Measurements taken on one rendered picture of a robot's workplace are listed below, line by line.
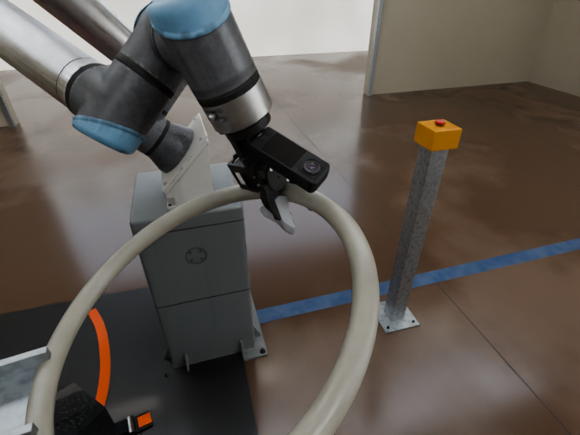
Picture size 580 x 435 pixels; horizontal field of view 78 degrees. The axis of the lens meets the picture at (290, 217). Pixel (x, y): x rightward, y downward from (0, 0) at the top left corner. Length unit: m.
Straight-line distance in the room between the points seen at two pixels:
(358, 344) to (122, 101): 0.43
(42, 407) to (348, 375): 0.39
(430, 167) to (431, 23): 4.90
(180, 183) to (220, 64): 0.89
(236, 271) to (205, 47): 1.16
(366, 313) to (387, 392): 1.46
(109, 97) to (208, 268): 1.01
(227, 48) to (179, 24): 0.06
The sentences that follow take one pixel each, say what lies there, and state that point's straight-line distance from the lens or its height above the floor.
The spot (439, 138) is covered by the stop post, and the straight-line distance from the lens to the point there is 1.46.
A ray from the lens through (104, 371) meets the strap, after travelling 2.02.
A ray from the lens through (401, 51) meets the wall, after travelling 6.13.
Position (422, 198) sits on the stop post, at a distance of 1.59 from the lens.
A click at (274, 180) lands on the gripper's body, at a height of 1.30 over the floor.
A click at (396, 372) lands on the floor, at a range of 1.91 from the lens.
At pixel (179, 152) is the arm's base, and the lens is 1.32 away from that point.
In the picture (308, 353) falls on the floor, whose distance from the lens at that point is 1.90.
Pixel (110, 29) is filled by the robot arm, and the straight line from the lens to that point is 1.18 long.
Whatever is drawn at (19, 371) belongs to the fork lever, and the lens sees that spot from 0.65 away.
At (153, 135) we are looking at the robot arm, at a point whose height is 1.11.
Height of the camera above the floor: 1.55
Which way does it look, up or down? 34 degrees down
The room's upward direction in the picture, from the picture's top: straight up
